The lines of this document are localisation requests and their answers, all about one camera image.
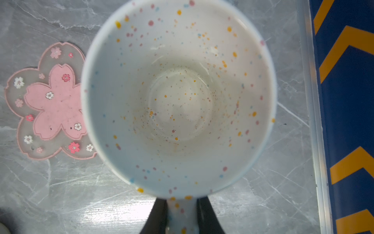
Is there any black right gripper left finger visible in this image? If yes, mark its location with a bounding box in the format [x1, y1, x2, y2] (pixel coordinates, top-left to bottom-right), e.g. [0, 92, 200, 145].
[140, 199, 168, 234]

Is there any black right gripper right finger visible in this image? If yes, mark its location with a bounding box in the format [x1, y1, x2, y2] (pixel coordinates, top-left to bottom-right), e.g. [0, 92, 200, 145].
[197, 197, 225, 234]

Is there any white mug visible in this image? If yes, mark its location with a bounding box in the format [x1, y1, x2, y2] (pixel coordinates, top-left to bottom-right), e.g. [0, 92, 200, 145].
[81, 1, 277, 234]

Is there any pink flower coaster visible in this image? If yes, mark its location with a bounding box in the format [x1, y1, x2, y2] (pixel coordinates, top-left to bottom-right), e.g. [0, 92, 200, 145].
[4, 42, 96, 160]

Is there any beige serving tray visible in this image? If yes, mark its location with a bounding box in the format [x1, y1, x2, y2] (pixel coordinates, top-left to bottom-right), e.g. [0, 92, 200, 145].
[0, 223, 11, 234]

